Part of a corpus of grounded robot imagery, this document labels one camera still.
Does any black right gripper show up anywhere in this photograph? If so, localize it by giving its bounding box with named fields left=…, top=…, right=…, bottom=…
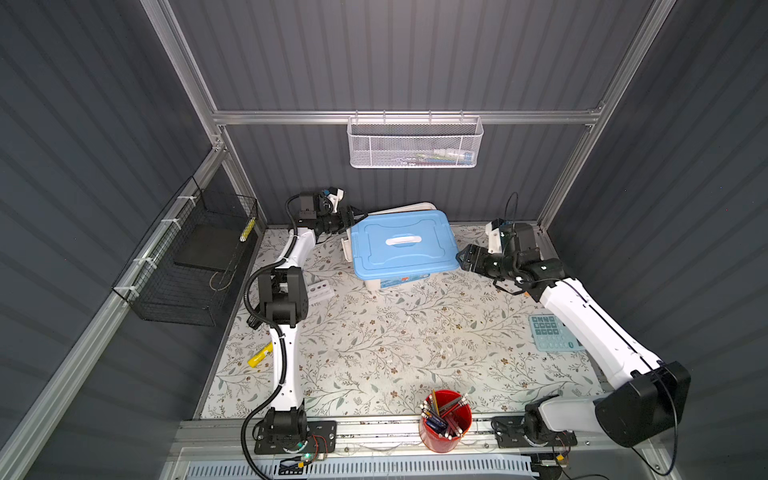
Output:
left=454, top=243, right=514, bottom=282

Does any blue plastic bin lid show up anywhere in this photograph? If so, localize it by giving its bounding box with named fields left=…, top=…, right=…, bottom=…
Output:
left=350, top=209, right=461, bottom=282

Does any white test tube rack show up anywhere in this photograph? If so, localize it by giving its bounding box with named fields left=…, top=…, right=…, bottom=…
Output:
left=307, top=280, right=335, bottom=305

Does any white plastic storage bin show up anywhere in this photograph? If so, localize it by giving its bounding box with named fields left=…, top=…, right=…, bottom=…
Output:
left=340, top=201, right=448, bottom=293

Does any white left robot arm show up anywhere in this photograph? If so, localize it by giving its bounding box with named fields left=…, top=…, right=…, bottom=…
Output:
left=240, top=187, right=356, bottom=479

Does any yellow item in basket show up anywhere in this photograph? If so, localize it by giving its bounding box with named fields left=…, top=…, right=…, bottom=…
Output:
left=239, top=217, right=256, bottom=243

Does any teal calculator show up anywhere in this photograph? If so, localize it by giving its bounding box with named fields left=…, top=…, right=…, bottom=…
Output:
left=529, top=314, right=585, bottom=353

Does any yellow marker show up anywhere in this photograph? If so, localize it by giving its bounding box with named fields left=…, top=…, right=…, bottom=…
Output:
left=248, top=343, right=274, bottom=368

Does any red pencil cup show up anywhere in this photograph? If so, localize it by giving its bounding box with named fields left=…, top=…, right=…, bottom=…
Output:
left=418, top=390, right=473, bottom=453

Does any white wire wall basket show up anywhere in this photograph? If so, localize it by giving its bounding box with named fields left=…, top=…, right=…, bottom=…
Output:
left=346, top=114, right=484, bottom=169

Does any black wire side basket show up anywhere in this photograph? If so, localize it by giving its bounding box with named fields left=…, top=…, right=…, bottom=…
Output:
left=113, top=179, right=259, bottom=327

